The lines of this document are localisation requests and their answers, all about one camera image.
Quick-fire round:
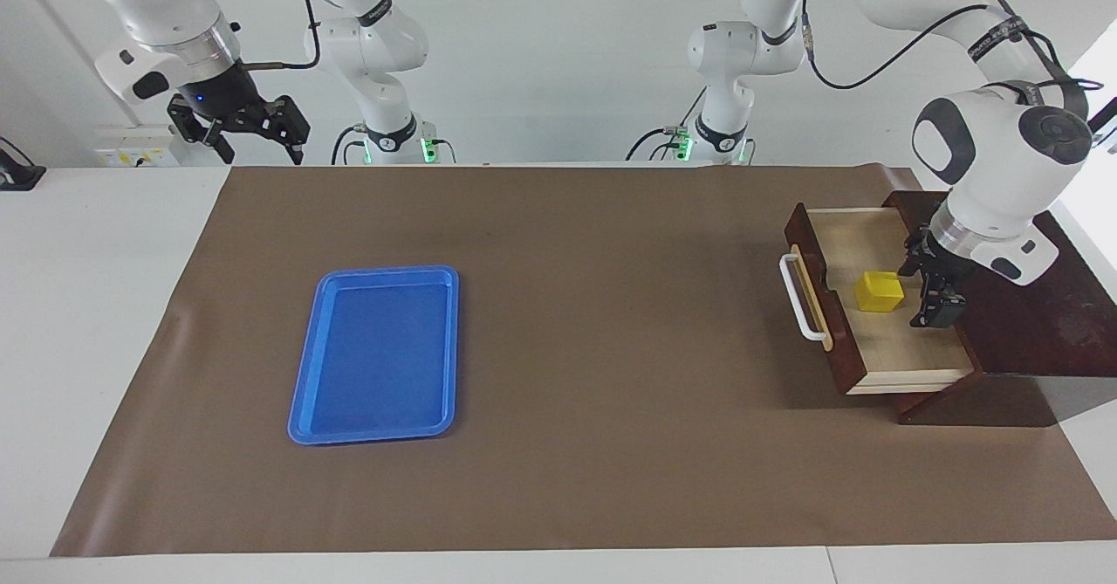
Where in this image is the black desk clamp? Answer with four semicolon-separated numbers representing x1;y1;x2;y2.
0;135;47;191

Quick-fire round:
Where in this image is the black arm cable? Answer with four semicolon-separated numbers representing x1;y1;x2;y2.
234;0;322;72
798;0;1102;96

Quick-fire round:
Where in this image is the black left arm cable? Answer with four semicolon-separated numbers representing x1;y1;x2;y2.
798;0;1102;96

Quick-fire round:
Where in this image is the yellow cube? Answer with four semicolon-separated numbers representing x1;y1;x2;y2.
853;271;906;314

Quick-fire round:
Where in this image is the blue plastic tray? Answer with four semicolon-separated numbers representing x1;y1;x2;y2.
287;265;461;446

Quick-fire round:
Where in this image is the wooden drawer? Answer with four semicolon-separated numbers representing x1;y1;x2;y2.
779;203;983;396

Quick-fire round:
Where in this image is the dark brown wooden cabinet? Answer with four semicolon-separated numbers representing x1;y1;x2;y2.
881;189;1117;429

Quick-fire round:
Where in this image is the brown table mat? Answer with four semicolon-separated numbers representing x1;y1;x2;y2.
50;162;1117;559

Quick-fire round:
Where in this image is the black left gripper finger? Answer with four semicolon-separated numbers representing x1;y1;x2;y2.
909;283;967;330
898;233;928;278

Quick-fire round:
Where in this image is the white wall socket strip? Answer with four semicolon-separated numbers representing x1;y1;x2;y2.
93;123;181;169

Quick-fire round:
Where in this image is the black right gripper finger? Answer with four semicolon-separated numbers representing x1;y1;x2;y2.
253;94;312;167
167;95;236;167

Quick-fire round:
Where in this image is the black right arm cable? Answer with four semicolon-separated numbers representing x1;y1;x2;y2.
234;0;322;72

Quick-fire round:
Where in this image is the white drawer handle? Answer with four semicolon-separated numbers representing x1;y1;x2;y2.
778;252;831;343

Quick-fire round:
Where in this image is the black base cable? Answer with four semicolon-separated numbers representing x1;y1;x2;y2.
330;124;372;167
623;85;709;163

